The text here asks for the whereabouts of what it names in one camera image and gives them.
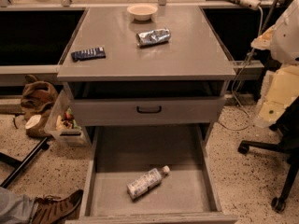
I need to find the blue labelled plastic water bottle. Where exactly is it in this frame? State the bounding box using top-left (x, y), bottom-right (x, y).
top-left (127, 166), bottom-right (170, 200)

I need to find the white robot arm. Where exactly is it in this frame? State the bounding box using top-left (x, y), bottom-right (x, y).
top-left (251, 0), bottom-right (299, 128)

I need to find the closed grey upper drawer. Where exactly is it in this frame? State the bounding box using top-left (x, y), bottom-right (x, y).
top-left (70, 97), bottom-right (225, 126)

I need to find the grey drawer cabinet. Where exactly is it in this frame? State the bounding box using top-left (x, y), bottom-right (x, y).
top-left (58, 6), bottom-right (235, 135)

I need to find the open grey lower drawer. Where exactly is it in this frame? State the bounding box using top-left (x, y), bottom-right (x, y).
top-left (65, 123), bottom-right (239, 224)

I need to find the dark blue snack bar wrapper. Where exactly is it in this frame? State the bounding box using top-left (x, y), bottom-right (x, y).
top-left (71, 47), bottom-right (106, 62)

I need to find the clear plastic bin of items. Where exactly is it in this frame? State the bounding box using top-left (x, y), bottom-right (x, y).
top-left (45, 90), bottom-right (89, 146)

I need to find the white bowl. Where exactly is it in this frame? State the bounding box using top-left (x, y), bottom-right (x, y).
top-left (127, 4), bottom-right (158, 21)

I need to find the black office chair base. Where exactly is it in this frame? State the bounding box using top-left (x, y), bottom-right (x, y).
top-left (237, 96), bottom-right (299, 214)

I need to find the black metal floor bar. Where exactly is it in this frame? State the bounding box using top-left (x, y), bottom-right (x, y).
top-left (0, 137), bottom-right (50, 189)

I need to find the brown leather shoe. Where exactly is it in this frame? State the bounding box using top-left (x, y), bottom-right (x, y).
top-left (32, 189), bottom-right (83, 224)

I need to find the blue jeans leg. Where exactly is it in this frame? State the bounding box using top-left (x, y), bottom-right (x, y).
top-left (0, 188), bottom-right (37, 224)

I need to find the grey hanging cable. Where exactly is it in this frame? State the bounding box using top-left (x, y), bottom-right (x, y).
top-left (218, 5), bottom-right (264, 133)

